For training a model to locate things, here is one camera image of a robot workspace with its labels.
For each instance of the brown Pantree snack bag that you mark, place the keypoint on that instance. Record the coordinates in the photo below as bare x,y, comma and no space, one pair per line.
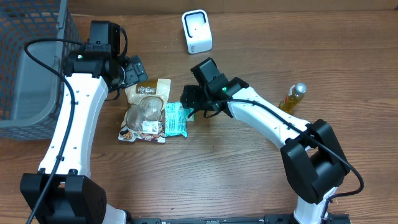
144,120

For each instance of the grey plastic mesh basket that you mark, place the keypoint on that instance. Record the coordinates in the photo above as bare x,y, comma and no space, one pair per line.
31,95

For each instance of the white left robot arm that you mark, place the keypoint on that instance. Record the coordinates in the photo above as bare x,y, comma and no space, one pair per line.
61,191

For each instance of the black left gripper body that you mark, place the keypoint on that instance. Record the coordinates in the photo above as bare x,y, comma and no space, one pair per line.
134,73

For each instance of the small teal box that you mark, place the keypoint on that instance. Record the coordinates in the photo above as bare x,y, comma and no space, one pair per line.
191,118

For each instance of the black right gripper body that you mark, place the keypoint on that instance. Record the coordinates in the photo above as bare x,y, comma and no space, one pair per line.
189,97

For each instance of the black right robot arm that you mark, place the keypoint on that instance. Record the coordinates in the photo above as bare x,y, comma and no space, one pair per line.
314,162

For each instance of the white barcode scanner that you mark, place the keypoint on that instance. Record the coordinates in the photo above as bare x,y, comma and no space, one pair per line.
197,31

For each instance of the yellow dish soap bottle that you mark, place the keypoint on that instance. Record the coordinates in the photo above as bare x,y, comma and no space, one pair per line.
293,98

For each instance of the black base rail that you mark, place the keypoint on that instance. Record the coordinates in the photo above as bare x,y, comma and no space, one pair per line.
217,221

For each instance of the green wet wipes pack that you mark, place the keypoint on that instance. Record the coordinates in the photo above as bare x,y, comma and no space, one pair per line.
175,120

